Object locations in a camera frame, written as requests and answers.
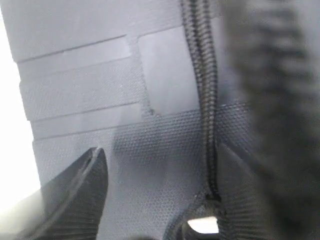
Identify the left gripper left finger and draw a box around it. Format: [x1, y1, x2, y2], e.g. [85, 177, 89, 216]
[0, 147, 108, 240]

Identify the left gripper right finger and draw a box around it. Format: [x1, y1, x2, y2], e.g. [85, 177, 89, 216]
[218, 143, 320, 240]

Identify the black plastic carrying case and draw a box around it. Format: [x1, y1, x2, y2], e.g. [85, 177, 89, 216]
[0, 0, 320, 240]

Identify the black cord with knot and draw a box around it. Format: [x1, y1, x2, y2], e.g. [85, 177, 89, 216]
[162, 0, 320, 240]

